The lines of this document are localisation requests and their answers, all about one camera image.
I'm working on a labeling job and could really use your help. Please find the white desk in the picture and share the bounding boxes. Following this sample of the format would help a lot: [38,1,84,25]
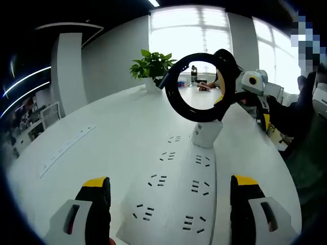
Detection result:
[6,84,295,245]

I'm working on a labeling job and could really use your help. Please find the white power strip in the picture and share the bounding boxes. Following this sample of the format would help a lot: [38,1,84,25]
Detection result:
[115,132,218,245]

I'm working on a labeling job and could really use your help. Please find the black charger cable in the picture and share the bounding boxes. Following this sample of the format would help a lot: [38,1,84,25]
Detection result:
[158,52,240,124]

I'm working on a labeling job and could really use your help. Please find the white charger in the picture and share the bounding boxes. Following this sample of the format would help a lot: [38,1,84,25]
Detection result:
[191,120,224,150]

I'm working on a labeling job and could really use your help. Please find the green potted plant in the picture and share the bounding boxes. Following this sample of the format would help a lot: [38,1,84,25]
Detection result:
[129,49,178,93]

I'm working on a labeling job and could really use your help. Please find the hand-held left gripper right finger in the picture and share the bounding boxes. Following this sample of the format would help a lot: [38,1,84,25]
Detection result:
[229,175,299,245]

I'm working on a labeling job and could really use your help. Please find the white mesh office chair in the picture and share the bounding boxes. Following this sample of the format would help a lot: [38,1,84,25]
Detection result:
[40,101,62,129]

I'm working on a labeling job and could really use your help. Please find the flat white desk socket panel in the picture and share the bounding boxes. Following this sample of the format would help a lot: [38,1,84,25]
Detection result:
[38,125,98,179]

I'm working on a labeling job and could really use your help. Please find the white grey worn device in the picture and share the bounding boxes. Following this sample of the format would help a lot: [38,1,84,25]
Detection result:
[312,70,327,121]

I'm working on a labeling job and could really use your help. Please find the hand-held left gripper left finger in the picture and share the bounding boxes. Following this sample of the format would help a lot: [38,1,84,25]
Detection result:
[42,176,112,245]

